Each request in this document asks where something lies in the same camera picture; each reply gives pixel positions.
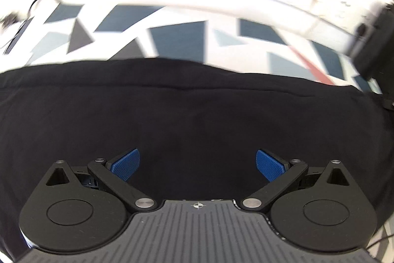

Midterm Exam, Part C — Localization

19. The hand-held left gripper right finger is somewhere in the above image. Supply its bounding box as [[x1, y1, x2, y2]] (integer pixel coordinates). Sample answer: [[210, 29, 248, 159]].
[[239, 150, 358, 211]]

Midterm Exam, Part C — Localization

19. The geometric patterned mat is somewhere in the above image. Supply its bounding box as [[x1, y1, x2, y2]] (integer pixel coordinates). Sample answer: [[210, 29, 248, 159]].
[[0, 1, 385, 95]]

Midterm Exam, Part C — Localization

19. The black flask bottle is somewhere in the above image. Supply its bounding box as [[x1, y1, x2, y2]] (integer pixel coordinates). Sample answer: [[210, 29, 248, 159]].
[[348, 0, 394, 94]]

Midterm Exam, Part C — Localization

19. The black long-sleeved shirt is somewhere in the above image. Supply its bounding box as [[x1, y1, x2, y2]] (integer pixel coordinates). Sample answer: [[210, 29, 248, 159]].
[[0, 57, 394, 263]]

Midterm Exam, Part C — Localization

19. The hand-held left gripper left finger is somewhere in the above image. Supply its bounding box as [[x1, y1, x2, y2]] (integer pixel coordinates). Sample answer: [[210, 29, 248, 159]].
[[43, 148, 158, 212]]

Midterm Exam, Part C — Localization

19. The black cable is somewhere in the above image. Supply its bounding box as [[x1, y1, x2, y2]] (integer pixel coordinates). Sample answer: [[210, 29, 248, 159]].
[[29, 0, 64, 18]]

